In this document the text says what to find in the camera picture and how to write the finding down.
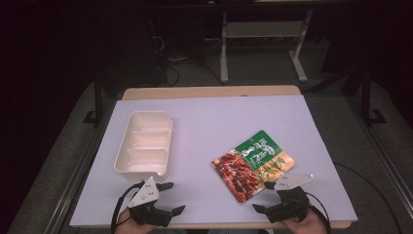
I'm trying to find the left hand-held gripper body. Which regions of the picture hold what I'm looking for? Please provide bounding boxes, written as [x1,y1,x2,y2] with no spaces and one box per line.
[128,176,173,228]

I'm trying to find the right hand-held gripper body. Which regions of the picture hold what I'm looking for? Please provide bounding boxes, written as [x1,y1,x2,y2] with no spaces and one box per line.
[267,173,316,224]

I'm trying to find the green and red snack packet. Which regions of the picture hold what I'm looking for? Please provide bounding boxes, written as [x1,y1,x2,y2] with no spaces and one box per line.
[210,130,297,205]

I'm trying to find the person's right hand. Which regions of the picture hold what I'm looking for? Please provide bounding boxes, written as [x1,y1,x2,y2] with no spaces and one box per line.
[282,207,329,234]

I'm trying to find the person's left hand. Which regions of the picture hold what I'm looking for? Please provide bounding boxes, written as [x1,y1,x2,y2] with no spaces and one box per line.
[114,207,158,234]

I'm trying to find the white compartment box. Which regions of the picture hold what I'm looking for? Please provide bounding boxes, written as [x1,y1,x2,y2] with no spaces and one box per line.
[113,110,174,182]

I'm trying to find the white table cover sheet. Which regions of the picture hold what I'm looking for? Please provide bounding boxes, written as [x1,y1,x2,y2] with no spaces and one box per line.
[69,95,358,229]

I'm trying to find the black metal stand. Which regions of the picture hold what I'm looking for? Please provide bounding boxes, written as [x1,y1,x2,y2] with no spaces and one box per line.
[359,62,388,127]
[82,72,105,127]

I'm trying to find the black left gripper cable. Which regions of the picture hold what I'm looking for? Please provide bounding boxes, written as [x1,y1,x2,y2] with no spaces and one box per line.
[110,180,145,234]

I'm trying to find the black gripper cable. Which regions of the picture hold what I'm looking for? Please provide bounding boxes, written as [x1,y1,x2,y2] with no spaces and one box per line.
[304,190,333,234]
[110,180,145,234]

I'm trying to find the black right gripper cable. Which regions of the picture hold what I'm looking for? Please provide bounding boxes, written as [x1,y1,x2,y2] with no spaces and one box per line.
[304,190,333,234]

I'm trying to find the black floor cable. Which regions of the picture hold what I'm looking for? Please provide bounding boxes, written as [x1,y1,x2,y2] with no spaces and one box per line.
[333,161,404,234]

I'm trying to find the tangled background cables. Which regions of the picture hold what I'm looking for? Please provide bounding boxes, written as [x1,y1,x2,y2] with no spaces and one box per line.
[150,30,225,88]

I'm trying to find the white metal desk frame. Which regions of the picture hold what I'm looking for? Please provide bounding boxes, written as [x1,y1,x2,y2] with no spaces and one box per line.
[219,8,315,84]

